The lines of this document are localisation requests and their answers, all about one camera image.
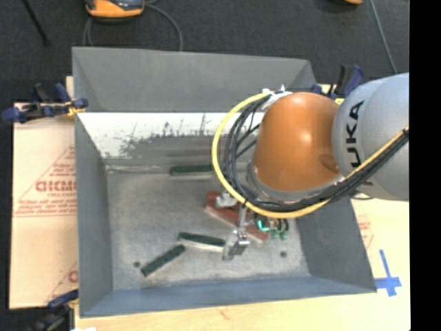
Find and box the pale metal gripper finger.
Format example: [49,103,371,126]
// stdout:
[214,191,239,210]
[221,228,252,261]

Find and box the red-brown flat block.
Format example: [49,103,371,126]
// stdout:
[203,190,270,244]

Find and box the dark green flat block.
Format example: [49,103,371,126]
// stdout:
[169,164,216,177]
[178,232,227,250]
[141,243,187,278]

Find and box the grey metal bin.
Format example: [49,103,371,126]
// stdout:
[71,46,378,319]

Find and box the brown cardboard board, red print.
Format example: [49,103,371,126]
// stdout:
[8,101,81,310]

